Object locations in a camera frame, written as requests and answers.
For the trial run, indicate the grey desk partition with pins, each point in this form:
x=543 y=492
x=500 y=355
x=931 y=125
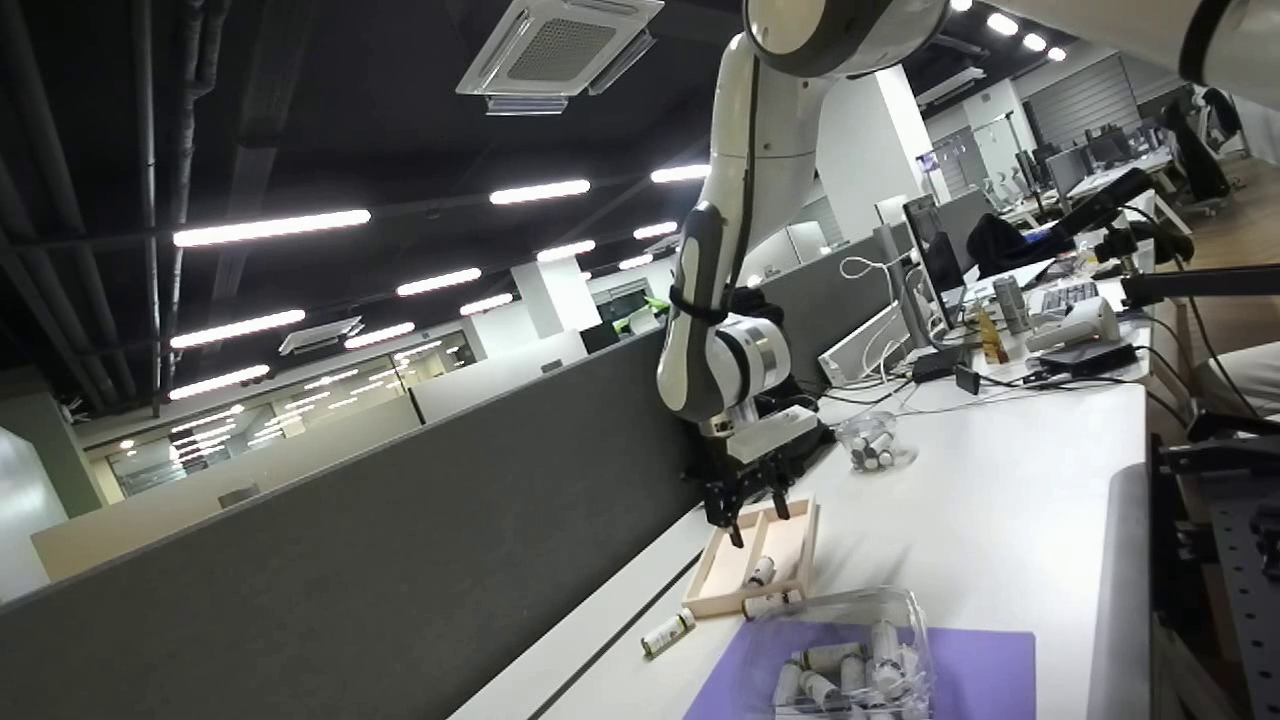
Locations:
x=403 y=563
x=834 y=303

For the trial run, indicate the dark computer monitor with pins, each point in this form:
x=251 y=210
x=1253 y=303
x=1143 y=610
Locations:
x=936 y=247

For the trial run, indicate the white slab device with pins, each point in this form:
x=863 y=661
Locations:
x=865 y=348

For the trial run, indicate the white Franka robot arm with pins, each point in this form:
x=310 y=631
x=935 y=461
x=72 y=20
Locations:
x=747 y=203

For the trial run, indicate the white desktop gadget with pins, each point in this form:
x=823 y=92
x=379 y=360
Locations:
x=1085 y=326

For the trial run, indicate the small labelled bottle yellowish base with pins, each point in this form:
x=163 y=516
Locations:
x=770 y=600

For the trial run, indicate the black horizontal bar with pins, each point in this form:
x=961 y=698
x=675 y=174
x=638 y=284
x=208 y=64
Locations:
x=1201 y=280

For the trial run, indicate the black perforated mounting board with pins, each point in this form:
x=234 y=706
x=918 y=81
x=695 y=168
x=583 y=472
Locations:
x=1235 y=572

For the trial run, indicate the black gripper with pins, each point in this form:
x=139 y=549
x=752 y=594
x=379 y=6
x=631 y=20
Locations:
x=773 y=455

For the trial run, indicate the small yellow bottle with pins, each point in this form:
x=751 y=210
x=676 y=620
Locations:
x=990 y=332

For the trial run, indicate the small bottle white cap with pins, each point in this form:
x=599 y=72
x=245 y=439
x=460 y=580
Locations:
x=667 y=633

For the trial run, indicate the small glass bowl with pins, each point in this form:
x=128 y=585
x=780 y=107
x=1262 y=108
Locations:
x=883 y=445

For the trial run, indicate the ceiling air conditioner cassette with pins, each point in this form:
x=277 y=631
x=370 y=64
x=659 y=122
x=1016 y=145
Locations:
x=563 y=50

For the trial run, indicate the small dark bottle white label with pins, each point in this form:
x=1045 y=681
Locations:
x=762 y=572

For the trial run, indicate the light wooden divided tray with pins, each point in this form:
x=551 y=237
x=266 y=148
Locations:
x=727 y=580

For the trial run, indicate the dark office chair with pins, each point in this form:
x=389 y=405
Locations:
x=1198 y=145

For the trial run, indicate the black ceiling pipes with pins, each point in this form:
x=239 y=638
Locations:
x=171 y=160

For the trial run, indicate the fluorescent ceiling light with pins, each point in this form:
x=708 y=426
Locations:
x=567 y=251
x=676 y=174
x=239 y=328
x=382 y=332
x=439 y=280
x=538 y=193
x=223 y=380
x=272 y=230

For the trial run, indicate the purple mat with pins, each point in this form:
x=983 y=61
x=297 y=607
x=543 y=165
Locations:
x=983 y=674

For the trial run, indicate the white cylinder can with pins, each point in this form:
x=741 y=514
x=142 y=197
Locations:
x=1015 y=315

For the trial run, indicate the clear plastic container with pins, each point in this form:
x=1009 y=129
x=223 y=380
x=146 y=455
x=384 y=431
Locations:
x=905 y=620

